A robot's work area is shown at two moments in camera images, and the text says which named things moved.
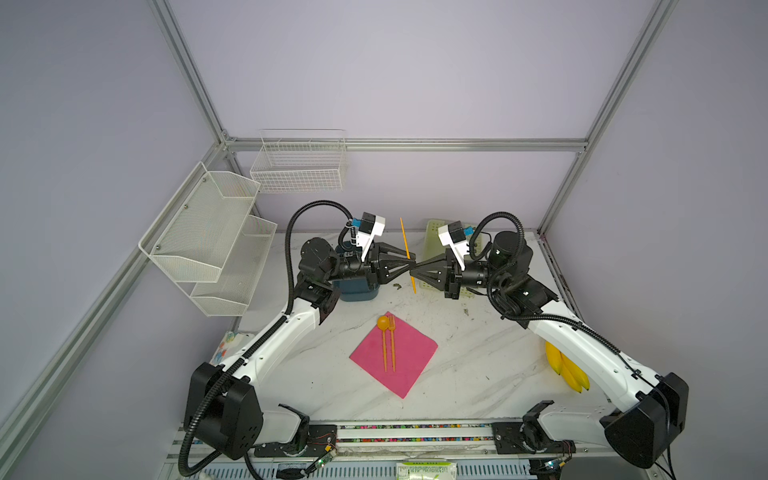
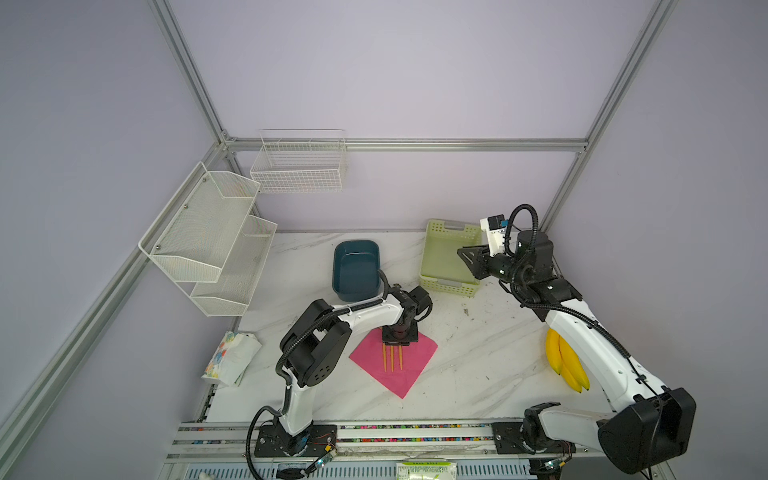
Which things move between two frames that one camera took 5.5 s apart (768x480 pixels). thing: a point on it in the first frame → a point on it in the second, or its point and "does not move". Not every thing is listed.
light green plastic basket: (434, 250) does not move
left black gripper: (387, 263) → (413, 337)
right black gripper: (446, 274) → (478, 258)
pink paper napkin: (412, 351) does not move
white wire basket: (296, 161) does not move
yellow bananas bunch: (562, 365) does not move
